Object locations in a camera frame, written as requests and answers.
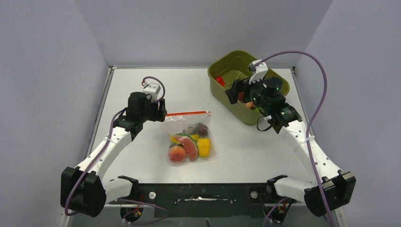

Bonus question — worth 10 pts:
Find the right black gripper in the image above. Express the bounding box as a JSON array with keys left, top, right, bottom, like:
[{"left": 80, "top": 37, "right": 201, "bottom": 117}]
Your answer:
[{"left": 226, "top": 72, "right": 270, "bottom": 110}]

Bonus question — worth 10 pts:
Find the olive green plastic bin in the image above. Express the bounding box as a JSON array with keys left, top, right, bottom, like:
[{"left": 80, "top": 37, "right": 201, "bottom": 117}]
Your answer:
[{"left": 208, "top": 51, "right": 290, "bottom": 125}]

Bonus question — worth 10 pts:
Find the yellow banana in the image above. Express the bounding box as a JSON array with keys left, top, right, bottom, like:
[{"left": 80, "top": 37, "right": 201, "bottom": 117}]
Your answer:
[{"left": 170, "top": 134, "right": 182, "bottom": 144}]

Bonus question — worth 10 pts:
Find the clear zip bag orange zipper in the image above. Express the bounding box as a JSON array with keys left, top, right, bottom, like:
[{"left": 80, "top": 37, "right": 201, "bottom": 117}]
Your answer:
[{"left": 163, "top": 111, "right": 216, "bottom": 166}]

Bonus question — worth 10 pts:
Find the dark purple plum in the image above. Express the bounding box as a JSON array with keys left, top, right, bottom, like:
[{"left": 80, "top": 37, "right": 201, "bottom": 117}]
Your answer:
[{"left": 191, "top": 123, "right": 209, "bottom": 138}]

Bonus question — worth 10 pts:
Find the peach fruit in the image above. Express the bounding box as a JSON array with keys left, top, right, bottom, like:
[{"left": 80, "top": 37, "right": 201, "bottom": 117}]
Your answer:
[{"left": 168, "top": 146, "right": 186, "bottom": 163}]

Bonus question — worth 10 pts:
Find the watermelon slice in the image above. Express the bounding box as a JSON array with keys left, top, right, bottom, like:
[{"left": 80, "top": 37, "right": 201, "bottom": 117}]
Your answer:
[{"left": 178, "top": 133, "right": 198, "bottom": 161}]

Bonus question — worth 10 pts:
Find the yellow bell pepper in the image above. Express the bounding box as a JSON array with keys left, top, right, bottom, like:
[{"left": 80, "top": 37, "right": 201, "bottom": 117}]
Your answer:
[{"left": 197, "top": 138, "right": 211, "bottom": 157}]

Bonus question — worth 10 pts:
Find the grey fish toy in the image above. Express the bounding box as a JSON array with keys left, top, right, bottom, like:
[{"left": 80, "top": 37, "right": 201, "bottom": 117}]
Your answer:
[{"left": 182, "top": 124, "right": 196, "bottom": 135}]

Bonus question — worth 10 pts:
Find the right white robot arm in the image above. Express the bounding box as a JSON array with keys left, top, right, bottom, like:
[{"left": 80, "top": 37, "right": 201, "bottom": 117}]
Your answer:
[{"left": 225, "top": 77, "right": 356, "bottom": 217}]

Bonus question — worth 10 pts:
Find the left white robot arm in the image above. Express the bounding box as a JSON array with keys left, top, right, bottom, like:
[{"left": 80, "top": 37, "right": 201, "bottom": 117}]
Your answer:
[{"left": 60, "top": 92, "right": 167, "bottom": 217}]

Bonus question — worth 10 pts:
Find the small pink peach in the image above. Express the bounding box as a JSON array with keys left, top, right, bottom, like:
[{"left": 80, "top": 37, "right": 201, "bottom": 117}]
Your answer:
[{"left": 244, "top": 102, "right": 255, "bottom": 110}]

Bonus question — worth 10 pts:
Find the red chili pepper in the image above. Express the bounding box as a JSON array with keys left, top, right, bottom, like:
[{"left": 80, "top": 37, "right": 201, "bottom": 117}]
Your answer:
[{"left": 215, "top": 76, "right": 225, "bottom": 87}]

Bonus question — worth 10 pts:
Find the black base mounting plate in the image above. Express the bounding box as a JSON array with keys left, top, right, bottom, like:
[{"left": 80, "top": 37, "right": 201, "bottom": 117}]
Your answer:
[{"left": 117, "top": 181, "right": 294, "bottom": 225}]

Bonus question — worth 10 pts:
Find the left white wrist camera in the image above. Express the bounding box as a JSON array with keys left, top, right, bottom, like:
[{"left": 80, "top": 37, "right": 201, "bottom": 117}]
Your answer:
[{"left": 142, "top": 81, "right": 161, "bottom": 102}]

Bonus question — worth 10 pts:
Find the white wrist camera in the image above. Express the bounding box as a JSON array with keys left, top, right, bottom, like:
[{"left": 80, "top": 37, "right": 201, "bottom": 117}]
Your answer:
[
  {"left": 142, "top": 81, "right": 161, "bottom": 102},
  {"left": 248, "top": 60, "right": 269, "bottom": 84}
]

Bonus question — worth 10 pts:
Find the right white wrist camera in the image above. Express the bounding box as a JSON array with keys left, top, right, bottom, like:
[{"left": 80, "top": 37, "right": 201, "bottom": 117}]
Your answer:
[{"left": 248, "top": 60, "right": 269, "bottom": 84}]

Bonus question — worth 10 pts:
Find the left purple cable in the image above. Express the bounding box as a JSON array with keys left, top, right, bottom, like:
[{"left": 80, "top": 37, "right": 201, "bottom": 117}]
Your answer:
[{"left": 64, "top": 76, "right": 166, "bottom": 217}]

